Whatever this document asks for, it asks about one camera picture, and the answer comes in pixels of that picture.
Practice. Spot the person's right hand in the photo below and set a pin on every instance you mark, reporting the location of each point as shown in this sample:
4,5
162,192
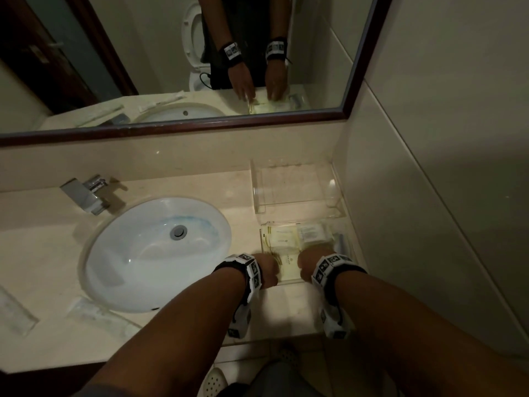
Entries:
310,264

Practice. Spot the person's left hand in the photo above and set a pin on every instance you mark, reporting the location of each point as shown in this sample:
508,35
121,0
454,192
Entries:
266,270

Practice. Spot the bundle of striped toiletry sachets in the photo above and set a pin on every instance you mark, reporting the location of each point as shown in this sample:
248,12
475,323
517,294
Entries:
289,239

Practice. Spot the clear acrylic amenity tray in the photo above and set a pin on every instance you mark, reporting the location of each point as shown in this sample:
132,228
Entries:
351,239

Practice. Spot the person's right forearm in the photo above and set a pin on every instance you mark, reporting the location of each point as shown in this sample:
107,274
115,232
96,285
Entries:
413,339

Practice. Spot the person's left forearm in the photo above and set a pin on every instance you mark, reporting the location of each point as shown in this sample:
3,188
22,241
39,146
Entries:
173,339

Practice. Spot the white perforated slipper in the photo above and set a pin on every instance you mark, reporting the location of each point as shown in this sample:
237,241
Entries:
287,355
213,382

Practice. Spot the metal sink drain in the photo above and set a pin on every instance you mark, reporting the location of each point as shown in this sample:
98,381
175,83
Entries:
178,231

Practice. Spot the dark trousers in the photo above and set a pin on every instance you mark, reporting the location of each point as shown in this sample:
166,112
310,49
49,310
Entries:
272,382

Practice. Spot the white sink basin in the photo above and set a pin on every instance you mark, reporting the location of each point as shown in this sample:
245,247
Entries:
136,260

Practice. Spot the chrome faucet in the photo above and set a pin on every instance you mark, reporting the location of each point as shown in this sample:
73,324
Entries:
84,196

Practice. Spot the grey shirt sleeve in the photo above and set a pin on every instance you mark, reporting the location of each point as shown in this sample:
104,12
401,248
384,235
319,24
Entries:
103,391

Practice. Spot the wooden framed mirror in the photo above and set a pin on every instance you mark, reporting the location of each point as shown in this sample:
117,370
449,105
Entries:
330,49

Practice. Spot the dark wooden door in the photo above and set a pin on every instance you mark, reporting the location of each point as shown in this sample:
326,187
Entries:
25,384

